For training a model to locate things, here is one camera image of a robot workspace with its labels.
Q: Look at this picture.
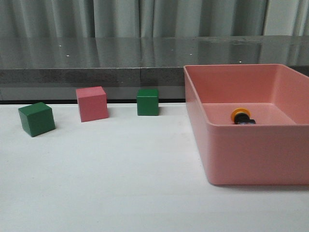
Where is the yellow mushroom push button switch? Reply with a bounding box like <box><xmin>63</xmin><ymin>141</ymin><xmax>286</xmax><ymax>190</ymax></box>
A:
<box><xmin>231</xmin><ymin>108</ymin><xmax>256</xmax><ymax>125</ymax></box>

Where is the pink cube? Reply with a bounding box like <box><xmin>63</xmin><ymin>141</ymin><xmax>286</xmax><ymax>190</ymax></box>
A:
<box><xmin>76</xmin><ymin>86</ymin><xmax>109</xmax><ymax>122</ymax></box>

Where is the grey stone ledge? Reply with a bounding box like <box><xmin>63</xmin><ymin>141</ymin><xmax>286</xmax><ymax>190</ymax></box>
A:
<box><xmin>0</xmin><ymin>36</ymin><xmax>309</xmax><ymax>104</ymax></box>

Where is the green cube middle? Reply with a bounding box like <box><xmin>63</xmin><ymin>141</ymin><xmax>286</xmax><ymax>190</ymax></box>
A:
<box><xmin>137</xmin><ymin>89</ymin><xmax>159</xmax><ymax>116</ymax></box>

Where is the grey curtain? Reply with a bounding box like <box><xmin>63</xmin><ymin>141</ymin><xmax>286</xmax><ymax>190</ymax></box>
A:
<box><xmin>0</xmin><ymin>0</ymin><xmax>309</xmax><ymax>38</ymax></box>

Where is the pink plastic bin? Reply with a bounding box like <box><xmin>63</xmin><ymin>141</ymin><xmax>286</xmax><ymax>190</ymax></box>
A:
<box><xmin>184</xmin><ymin>64</ymin><xmax>309</xmax><ymax>185</ymax></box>

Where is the green cube left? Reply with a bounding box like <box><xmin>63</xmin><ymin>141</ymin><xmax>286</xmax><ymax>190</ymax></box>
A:
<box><xmin>18</xmin><ymin>102</ymin><xmax>56</xmax><ymax>137</ymax></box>

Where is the green cube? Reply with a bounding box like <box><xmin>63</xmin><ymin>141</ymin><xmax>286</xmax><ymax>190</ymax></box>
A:
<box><xmin>137</xmin><ymin>89</ymin><xmax>159</xmax><ymax>116</ymax></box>
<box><xmin>18</xmin><ymin>102</ymin><xmax>56</xmax><ymax>137</ymax></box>

